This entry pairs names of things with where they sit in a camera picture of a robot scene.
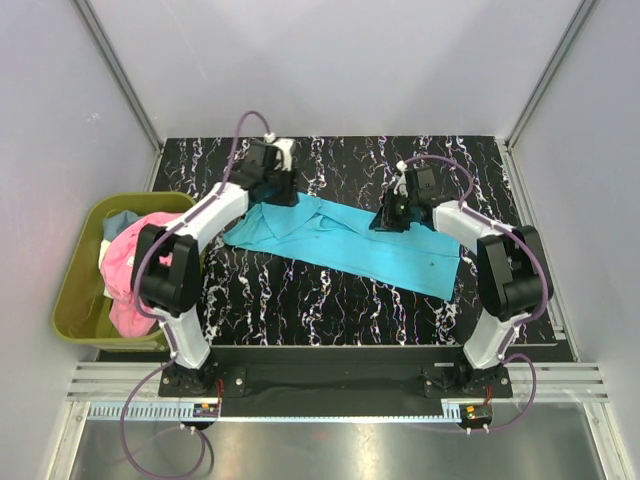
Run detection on right small circuit board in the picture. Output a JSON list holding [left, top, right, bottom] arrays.
[[464, 404, 493, 421]]

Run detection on grey blue t shirt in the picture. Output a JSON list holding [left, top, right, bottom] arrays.
[[102, 210, 140, 242]]

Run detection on white t shirt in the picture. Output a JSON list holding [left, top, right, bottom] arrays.
[[98, 239, 113, 273]]

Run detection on small circuit board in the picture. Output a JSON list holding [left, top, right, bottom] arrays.
[[464, 404, 493, 421], [193, 403, 220, 418]]

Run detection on aluminium corner post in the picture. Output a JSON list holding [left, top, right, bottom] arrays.
[[69, 0, 166, 156], [504, 0, 599, 151]]

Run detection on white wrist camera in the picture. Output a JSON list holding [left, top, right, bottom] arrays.
[[393, 161, 441, 206], [234, 132, 297, 184]]

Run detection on cyan t shirt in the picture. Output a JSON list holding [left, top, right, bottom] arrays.
[[223, 194, 460, 301]]

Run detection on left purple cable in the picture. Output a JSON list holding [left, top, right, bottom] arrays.
[[119, 109, 276, 476]]

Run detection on left aluminium corner post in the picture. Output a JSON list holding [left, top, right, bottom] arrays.
[[69, 0, 166, 156]]

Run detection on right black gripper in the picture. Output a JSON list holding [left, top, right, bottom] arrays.
[[368, 189, 418, 234]]

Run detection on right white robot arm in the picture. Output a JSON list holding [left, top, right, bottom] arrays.
[[370, 191, 553, 397]]

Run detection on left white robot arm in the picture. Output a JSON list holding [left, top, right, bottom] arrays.
[[131, 168, 298, 396]]

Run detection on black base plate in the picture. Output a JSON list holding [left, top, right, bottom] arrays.
[[97, 344, 576, 419]]

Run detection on right aluminium corner post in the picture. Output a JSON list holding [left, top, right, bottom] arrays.
[[504, 0, 599, 151]]

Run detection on left small circuit board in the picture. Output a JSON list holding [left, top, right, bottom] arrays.
[[193, 403, 220, 418]]

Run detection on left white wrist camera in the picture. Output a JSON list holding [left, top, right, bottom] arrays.
[[234, 132, 297, 184]]

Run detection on olive green plastic bin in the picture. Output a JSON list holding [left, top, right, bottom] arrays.
[[51, 191, 195, 352]]

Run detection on white slotted cable duct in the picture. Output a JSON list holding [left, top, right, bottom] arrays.
[[88, 401, 217, 422]]

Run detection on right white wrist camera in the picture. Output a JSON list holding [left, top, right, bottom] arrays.
[[393, 161, 441, 206]]

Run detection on pink t shirt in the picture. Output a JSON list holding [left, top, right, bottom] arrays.
[[100, 212, 179, 338]]

